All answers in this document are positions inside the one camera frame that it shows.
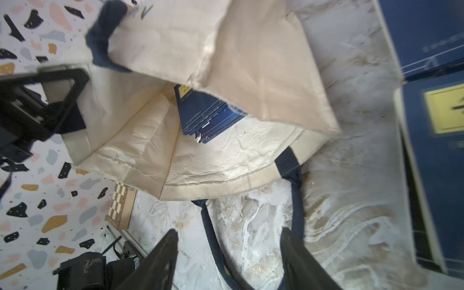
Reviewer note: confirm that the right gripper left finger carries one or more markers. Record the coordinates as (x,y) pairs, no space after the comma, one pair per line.
(156,271)

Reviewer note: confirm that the cream canvas tote bag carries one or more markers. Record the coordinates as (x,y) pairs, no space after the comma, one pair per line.
(253,55)

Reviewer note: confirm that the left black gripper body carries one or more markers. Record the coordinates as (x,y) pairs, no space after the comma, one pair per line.
(25,118)

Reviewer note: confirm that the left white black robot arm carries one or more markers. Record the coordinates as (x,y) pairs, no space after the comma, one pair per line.
(52,212)

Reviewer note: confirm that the wooden chessboard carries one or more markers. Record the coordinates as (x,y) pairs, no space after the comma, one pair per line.
(122,204)

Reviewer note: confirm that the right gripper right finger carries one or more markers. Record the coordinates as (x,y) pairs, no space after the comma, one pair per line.
(301,270)

